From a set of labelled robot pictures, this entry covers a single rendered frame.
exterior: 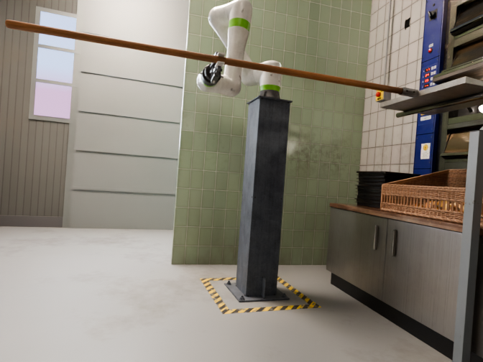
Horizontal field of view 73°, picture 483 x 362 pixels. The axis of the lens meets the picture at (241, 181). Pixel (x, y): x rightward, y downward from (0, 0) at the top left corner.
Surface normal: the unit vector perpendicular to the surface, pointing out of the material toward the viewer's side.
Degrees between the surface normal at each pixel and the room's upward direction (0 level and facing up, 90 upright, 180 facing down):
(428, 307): 90
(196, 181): 90
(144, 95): 90
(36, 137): 90
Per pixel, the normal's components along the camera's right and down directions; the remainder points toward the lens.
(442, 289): -0.96, -0.07
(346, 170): 0.25, 0.03
